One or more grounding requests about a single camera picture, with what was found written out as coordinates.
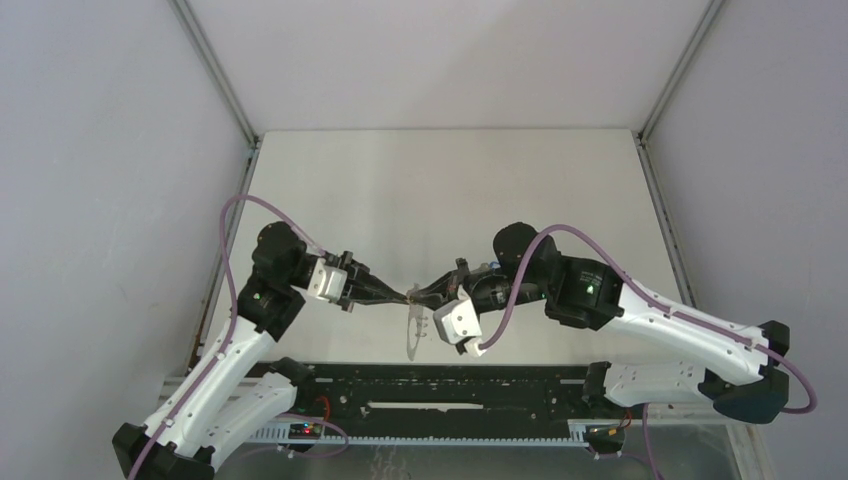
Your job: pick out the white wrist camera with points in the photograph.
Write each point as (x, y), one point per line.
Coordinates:
(326, 282)
(458, 324)

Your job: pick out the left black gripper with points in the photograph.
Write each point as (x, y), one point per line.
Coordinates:
(365, 289)

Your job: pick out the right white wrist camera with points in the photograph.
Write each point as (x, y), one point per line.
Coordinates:
(458, 324)

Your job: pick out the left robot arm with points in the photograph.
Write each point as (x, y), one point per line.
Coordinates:
(197, 428)

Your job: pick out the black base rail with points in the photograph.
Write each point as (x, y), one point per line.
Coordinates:
(451, 402)

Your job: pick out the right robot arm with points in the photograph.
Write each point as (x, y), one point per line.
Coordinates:
(733, 368)

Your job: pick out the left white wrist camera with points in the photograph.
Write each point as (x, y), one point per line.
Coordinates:
(326, 282)

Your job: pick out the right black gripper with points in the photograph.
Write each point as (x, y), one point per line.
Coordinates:
(446, 288)

